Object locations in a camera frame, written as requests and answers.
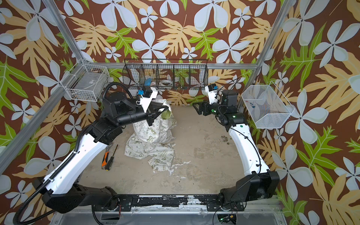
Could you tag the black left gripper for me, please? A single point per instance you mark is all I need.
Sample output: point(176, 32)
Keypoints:
point(150, 114)

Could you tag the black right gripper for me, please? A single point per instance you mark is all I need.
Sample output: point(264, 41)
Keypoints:
point(208, 106)

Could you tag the white green printed jacket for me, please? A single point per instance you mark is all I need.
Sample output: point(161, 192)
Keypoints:
point(154, 141)

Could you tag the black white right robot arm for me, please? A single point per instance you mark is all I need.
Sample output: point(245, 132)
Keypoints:
point(259, 181)

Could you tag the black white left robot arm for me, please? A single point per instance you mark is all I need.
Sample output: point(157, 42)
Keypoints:
point(59, 189)

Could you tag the larger tape roll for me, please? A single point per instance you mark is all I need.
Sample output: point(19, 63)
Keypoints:
point(166, 83)

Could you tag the blue object in basket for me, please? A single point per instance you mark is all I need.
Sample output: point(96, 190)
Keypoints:
point(148, 82)

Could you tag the white mesh basket right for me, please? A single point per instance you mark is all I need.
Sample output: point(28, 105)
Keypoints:
point(267, 106)

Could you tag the thin black screwdriver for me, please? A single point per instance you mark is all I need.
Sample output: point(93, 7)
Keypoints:
point(110, 161)

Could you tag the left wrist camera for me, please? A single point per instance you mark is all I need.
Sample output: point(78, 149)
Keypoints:
point(145, 97)

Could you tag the black wire shelf basket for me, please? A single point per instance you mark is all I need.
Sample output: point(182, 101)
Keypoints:
point(185, 74)

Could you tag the white wire basket left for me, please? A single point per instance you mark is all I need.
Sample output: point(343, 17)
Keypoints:
point(85, 81)

